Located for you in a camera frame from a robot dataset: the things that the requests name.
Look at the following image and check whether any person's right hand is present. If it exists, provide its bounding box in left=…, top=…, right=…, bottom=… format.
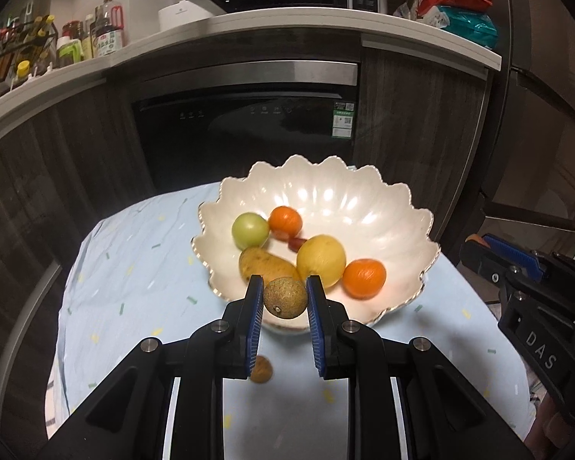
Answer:
left=527, top=383, right=575, bottom=460

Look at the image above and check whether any brown kiwi fruit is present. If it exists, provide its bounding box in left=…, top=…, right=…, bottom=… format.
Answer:
left=263, top=276, right=309, bottom=319

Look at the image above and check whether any slim dark sauce bottle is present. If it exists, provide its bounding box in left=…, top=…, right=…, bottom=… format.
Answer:
left=82, top=13, right=99, bottom=61

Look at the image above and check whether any orange mandarin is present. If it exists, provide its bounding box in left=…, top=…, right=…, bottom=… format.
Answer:
left=342, top=258, right=387, bottom=299
left=268, top=205, right=303, bottom=235

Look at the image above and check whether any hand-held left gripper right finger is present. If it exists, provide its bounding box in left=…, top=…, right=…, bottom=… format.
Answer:
left=306, top=274, right=525, bottom=460

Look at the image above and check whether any row of dark seasoning bottles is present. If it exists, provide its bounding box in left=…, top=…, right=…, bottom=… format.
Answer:
left=0, top=14, right=58, bottom=45

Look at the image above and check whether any light blue confetti tablecloth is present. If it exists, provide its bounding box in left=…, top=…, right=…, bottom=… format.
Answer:
left=45, top=182, right=537, bottom=460

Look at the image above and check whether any teal snack bag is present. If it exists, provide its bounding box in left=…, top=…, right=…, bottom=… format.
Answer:
left=436, top=6, right=500, bottom=51

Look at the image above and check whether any checkered cloth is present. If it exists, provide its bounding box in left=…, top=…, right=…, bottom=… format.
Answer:
left=44, top=376, right=63, bottom=434

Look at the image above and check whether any black built-in dishwasher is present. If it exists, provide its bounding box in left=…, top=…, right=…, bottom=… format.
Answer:
left=131, top=62, right=360, bottom=192

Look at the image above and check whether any brown longan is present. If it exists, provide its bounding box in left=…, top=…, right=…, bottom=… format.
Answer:
left=249, top=355, right=274, bottom=385

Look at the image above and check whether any white plastic bag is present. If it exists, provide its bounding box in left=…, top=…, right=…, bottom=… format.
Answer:
left=394, top=0, right=451, bottom=27

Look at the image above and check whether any small white appliance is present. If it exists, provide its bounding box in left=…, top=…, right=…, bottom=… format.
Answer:
left=158, top=4, right=212, bottom=32

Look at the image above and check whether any yellow lemon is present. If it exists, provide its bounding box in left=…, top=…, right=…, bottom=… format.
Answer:
left=296, top=234, right=347, bottom=288

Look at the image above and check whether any dark wood cabinet door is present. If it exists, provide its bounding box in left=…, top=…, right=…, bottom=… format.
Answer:
left=357, top=48, right=490, bottom=212
left=0, top=77, right=154, bottom=394

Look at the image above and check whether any potato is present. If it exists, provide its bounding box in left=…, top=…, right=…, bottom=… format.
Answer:
left=238, top=246, right=300, bottom=286

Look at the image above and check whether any grey steel refrigerator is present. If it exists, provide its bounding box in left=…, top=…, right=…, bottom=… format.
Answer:
left=479, top=0, right=575, bottom=231

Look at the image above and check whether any white scalloped bowl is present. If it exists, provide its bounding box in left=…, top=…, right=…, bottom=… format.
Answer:
left=190, top=154, right=442, bottom=334

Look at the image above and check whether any green-label bottle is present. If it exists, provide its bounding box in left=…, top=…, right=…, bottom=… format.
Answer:
left=56, top=36, right=84, bottom=65

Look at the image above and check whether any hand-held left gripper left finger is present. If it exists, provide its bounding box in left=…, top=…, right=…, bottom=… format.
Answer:
left=48, top=274, right=265, bottom=460

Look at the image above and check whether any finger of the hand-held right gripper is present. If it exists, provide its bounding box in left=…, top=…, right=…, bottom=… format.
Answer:
left=460, top=232, right=543, bottom=294
left=532, top=251, right=575, bottom=298

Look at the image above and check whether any large soy sauce bottle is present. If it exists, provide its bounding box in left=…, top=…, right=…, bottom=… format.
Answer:
left=92, top=0, right=128, bottom=57

